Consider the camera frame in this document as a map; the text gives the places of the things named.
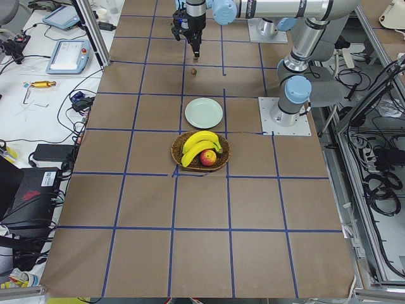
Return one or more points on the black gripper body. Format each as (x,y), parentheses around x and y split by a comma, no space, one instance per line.
(195,28)

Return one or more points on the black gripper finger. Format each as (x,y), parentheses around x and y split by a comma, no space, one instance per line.
(196,44)

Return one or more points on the light green plate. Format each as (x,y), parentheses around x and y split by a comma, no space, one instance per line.
(203,113)

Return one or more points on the yellow banana bunch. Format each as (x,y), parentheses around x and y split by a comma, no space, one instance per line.
(197,143)

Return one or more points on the woven wicker basket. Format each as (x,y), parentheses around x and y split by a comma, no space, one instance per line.
(195,165)

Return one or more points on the red yellow apple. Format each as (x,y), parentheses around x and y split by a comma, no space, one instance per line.
(208,158)

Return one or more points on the blue teach pendant near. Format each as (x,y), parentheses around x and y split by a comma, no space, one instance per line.
(69,57)

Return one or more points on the blue teach pendant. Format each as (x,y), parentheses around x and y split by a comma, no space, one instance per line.
(69,57)
(64,18)

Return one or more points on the blue teach pendant far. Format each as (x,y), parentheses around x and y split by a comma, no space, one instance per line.
(64,18)

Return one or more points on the gold cylinder tool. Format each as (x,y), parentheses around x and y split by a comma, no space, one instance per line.
(43,84)

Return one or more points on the black power adapter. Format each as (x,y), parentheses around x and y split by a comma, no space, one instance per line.
(52,152)

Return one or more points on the black computer case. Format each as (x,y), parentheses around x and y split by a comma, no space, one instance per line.
(28,199)

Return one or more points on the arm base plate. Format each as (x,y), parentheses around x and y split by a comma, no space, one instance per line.
(274,122)
(263,30)

